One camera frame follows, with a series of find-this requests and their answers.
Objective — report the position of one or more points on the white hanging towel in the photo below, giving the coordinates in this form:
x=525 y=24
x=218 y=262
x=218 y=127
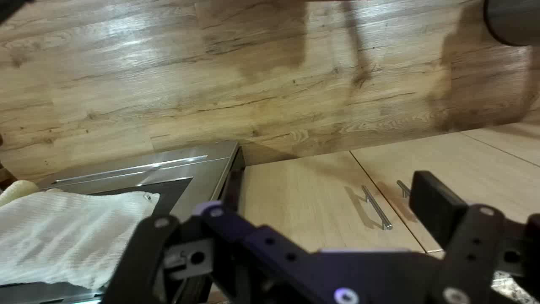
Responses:
x=73 y=237

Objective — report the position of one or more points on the stainless steel trash can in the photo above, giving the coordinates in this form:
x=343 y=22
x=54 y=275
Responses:
x=515 y=19

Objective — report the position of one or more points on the black electric stove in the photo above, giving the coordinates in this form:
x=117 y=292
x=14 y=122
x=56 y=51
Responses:
x=196 y=162

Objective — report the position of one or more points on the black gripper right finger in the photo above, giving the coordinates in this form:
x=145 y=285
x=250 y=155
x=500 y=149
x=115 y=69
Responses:
x=466 y=247

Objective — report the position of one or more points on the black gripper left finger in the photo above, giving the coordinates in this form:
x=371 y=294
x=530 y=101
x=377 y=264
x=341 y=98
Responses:
x=152 y=258

